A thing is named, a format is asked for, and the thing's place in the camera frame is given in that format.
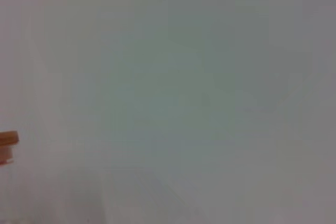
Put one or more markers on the orange-brown block object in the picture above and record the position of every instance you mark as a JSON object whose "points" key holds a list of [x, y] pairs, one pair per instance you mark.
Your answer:
{"points": [[8, 138]]}

